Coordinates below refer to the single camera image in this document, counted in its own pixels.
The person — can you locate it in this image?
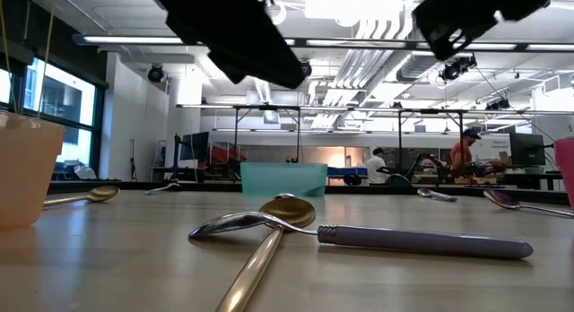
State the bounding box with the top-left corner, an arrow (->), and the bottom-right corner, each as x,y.
449,128 -> 482,172
361,146 -> 390,186

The teal plastic bin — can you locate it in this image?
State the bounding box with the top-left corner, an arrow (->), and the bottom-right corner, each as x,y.
239,161 -> 329,198

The black computer monitor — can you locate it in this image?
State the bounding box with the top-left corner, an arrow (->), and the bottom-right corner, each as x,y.
178,131 -> 211,163
509,132 -> 546,167

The large window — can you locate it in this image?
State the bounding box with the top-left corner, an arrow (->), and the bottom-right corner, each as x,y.
0,56 -> 105,177

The orange plastic bin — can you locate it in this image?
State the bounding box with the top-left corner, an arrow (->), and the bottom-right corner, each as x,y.
0,110 -> 66,230

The white ring ceiling fixture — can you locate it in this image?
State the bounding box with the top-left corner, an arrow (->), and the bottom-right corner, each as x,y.
267,0 -> 288,26

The red background machine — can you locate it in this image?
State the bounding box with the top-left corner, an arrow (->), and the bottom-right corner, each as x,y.
209,143 -> 248,166

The overhead black light bar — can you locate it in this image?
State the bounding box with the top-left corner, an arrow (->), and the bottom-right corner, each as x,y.
71,32 -> 574,53

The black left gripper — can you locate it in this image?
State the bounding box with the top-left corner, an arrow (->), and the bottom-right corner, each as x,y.
145,0 -> 310,90

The blue background table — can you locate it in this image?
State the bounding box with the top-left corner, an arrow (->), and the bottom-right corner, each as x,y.
326,167 -> 373,178

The black background workstation frame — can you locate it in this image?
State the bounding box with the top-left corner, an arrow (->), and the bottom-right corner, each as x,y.
231,104 -> 302,164
396,108 -> 466,170

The pink plastic bin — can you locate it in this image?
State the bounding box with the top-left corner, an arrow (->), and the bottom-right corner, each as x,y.
553,138 -> 574,211

